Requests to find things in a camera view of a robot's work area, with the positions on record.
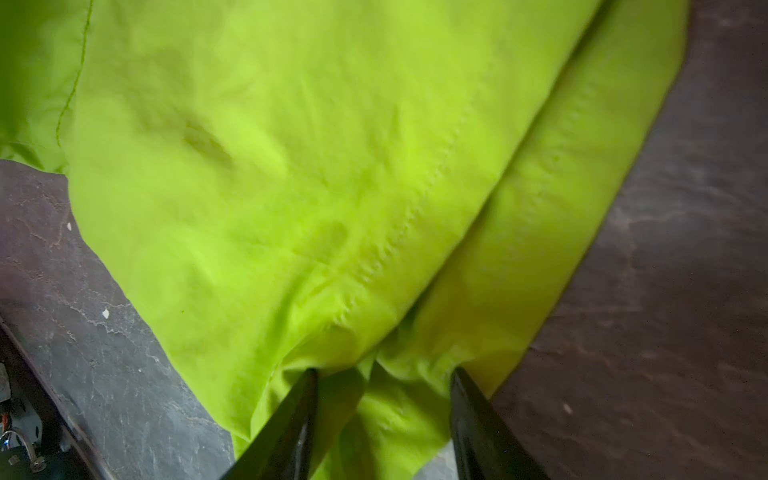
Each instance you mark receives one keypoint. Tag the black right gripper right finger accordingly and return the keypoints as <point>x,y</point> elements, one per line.
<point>484,446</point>

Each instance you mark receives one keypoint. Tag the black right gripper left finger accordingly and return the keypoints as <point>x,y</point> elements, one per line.
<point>283,448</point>

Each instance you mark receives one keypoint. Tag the lime green shorts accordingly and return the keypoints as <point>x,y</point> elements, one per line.
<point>382,191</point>

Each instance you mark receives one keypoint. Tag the teal alarm clock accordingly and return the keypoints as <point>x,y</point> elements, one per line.
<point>20,461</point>

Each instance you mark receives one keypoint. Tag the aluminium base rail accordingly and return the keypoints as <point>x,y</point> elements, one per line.
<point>29,410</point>

